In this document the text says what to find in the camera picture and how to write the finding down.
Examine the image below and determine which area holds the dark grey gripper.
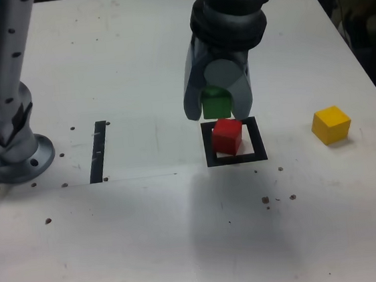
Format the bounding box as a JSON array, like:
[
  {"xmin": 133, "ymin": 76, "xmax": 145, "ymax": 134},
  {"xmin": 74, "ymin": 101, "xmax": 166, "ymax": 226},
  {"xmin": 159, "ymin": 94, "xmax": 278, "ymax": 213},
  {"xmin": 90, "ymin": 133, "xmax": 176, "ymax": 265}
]
[{"xmin": 176, "ymin": 30, "xmax": 257, "ymax": 126}]

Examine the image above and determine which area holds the green cube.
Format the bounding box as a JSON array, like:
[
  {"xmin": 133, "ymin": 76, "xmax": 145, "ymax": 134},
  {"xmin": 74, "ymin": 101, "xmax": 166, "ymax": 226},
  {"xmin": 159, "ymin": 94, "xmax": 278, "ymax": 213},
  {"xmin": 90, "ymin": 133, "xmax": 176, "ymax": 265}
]
[{"xmin": 199, "ymin": 84, "xmax": 234, "ymax": 121}]

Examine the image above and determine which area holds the red cube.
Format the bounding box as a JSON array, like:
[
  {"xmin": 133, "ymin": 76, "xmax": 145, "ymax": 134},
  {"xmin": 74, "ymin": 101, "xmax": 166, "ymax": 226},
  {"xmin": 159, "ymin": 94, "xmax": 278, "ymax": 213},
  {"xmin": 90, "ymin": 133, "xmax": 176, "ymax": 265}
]
[{"xmin": 209, "ymin": 117, "xmax": 247, "ymax": 159}]

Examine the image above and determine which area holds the yellow cube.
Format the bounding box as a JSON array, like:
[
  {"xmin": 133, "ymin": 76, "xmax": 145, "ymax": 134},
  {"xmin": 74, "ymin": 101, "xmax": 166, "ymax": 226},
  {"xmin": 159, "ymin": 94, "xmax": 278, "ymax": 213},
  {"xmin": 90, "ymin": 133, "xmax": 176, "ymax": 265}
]
[{"xmin": 308, "ymin": 104, "xmax": 354, "ymax": 147}]

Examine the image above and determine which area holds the black tape square outline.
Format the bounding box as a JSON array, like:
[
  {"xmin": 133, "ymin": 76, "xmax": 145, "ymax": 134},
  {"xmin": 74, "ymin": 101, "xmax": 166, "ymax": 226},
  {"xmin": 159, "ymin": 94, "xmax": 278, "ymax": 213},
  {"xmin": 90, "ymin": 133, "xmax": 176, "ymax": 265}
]
[{"xmin": 199, "ymin": 115, "xmax": 269, "ymax": 168}]

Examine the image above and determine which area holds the black tape strip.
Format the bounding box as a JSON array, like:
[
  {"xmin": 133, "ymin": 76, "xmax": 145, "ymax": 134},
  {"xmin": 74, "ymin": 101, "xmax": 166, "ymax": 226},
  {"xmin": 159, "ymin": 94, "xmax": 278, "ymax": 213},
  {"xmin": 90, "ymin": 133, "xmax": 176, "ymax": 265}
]
[{"xmin": 83, "ymin": 120, "xmax": 113, "ymax": 185}]

